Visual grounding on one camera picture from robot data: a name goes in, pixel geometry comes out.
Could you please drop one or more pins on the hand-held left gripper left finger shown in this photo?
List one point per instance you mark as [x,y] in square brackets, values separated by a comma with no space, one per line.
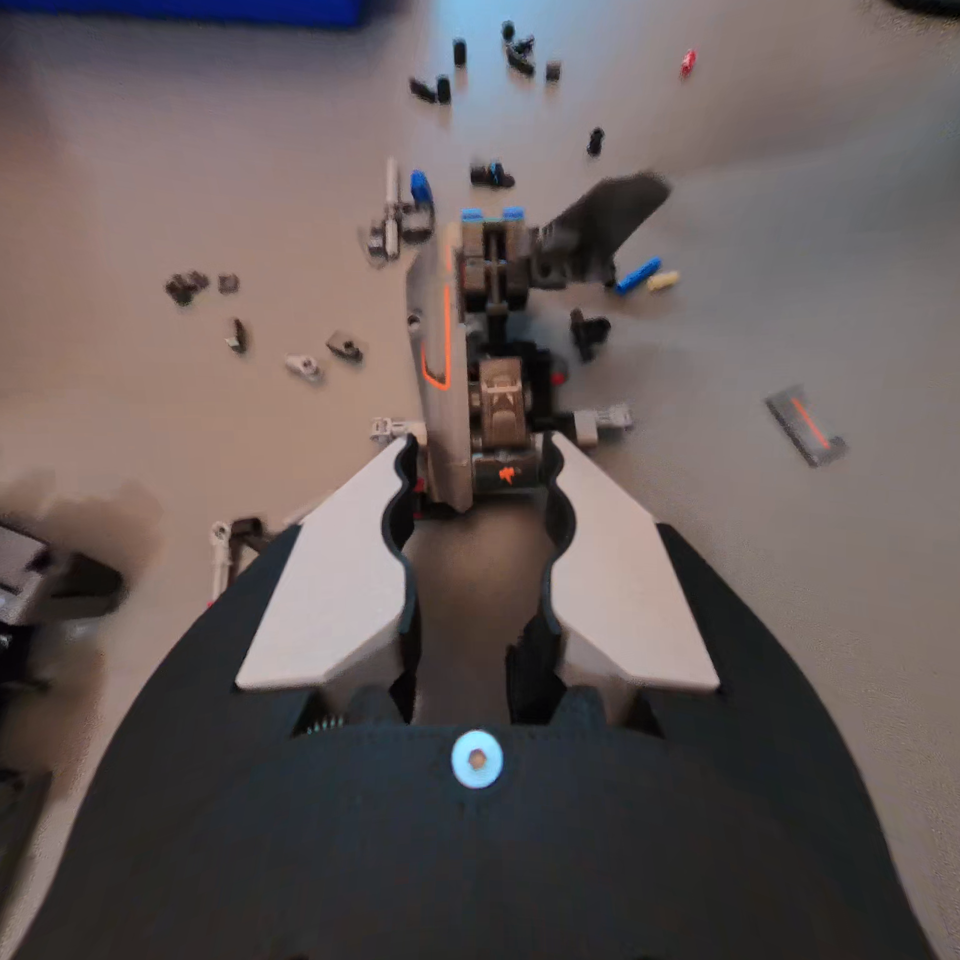
[330,600]

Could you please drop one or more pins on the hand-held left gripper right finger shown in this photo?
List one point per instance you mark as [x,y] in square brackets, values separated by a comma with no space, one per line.
[630,600]

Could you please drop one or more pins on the grey orange-striped lego panel assembly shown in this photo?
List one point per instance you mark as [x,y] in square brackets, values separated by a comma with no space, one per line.
[442,420]

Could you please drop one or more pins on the dark grey short lego beam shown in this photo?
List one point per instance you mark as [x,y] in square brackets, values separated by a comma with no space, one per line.
[238,336]

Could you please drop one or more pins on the tan lego pin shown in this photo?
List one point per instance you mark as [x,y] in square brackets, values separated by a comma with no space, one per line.
[664,281]

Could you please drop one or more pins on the long blue lego pin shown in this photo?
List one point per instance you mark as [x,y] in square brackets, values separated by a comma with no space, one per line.
[637,276]

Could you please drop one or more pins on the small red lego pin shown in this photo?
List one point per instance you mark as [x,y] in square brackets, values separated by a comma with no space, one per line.
[688,64]

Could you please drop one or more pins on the grey axle black panel assembly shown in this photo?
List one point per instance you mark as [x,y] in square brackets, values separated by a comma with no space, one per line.
[220,555]

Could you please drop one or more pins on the light grey axle connector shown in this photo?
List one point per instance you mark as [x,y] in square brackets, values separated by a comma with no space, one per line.
[304,366]

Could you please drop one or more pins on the grey tile with orange stripe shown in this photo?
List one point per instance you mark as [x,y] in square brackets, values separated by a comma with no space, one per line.
[821,446]

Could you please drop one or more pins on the dark grey axle connector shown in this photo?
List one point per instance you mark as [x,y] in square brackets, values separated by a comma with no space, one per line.
[345,346]

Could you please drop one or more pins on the black connector with red pin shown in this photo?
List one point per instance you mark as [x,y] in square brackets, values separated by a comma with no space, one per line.
[589,334]

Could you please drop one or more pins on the dark grey round pin connector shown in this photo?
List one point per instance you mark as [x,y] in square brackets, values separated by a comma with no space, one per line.
[180,291]

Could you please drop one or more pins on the grey cross-hole connector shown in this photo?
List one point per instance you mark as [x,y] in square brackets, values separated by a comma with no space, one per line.
[199,280]

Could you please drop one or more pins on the blue plastic bin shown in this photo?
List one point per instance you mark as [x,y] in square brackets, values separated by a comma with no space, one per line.
[187,11]

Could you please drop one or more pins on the dark grey square frame piece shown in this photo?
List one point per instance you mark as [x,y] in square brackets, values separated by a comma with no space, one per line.
[229,283]

